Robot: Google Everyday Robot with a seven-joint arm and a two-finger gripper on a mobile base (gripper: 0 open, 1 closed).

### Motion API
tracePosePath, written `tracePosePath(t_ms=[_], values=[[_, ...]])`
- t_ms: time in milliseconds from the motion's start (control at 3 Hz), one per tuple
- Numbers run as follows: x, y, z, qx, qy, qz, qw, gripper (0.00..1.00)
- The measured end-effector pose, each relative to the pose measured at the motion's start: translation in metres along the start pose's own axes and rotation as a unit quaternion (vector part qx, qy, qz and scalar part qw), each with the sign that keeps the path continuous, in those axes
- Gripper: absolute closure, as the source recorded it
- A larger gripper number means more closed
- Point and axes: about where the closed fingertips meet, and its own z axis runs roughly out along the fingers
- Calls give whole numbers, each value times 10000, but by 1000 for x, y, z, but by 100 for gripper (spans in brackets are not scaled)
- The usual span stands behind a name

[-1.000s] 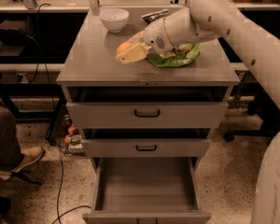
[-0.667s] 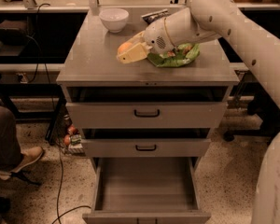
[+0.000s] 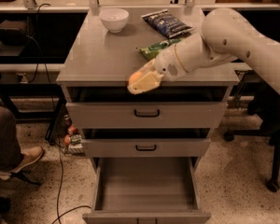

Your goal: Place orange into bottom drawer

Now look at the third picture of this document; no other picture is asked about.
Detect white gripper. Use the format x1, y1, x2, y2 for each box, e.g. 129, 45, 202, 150
128, 45, 188, 94

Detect person's leg brown trousers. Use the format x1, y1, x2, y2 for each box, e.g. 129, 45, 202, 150
0, 106, 22, 171

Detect black floor cable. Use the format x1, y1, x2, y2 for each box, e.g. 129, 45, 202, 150
50, 142, 92, 224

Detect grey metal drawer cabinet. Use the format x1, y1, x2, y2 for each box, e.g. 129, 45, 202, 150
57, 8, 238, 224

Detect tan shoe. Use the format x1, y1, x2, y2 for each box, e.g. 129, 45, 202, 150
0, 147, 44, 180

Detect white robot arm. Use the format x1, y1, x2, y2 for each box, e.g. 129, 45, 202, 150
128, 8, 280, 95

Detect grey top drawer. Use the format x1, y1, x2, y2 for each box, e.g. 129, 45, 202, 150
65, 87, 229, 130

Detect grey middle drawer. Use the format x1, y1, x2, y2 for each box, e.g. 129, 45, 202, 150
82, 128, 210, 158

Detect white ceramic bowl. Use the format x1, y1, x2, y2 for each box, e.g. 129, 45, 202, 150
99, 8, 129, 33

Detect dark blue chip bag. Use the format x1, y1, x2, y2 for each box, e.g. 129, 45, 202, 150
142, 9, 194, 39

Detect dark brown box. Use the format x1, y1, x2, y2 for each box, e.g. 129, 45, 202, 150
0, 20, 29, 46

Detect grey open bottom drawer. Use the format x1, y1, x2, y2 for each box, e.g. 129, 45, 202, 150
83, 157, 211, 224

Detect green chip bag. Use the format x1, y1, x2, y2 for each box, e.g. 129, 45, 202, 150
139, 38, 181, 61

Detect orange fruit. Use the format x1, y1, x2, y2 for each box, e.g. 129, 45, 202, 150
129, 71, 143, 85

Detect wire basket with cans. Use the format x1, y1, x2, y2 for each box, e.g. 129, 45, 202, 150
54, 105, 84, 155

